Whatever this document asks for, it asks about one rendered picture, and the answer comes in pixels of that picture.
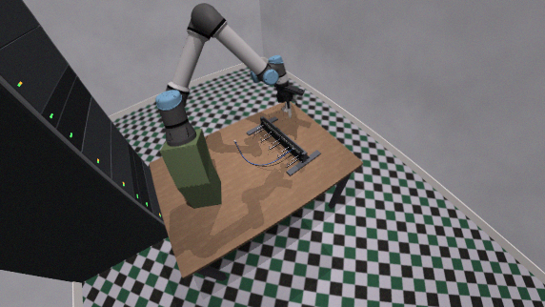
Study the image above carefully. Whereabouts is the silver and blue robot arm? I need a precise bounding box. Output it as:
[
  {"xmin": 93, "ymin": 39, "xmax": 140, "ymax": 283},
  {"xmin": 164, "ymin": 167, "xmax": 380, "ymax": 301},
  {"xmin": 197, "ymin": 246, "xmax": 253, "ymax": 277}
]
[{"xmin": 155, "ymin": 3, "xmax": 289, "ymax": 147}]

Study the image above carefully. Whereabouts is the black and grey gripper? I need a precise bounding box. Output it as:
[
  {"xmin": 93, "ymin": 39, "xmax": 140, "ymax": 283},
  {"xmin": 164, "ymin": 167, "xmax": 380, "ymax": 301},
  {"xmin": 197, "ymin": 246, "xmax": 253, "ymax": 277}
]
[{"xmin": 274, "ymin": 80, "xmax": 297, "ymax": 119}]

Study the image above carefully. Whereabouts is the black network patch panel rack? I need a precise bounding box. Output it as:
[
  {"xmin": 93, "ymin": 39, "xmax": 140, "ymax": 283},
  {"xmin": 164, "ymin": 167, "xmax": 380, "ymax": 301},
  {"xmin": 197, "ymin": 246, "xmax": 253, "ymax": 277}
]
[{"xmin": 247, "ymin": 116, "xmax": 321, "ymax": 175}]

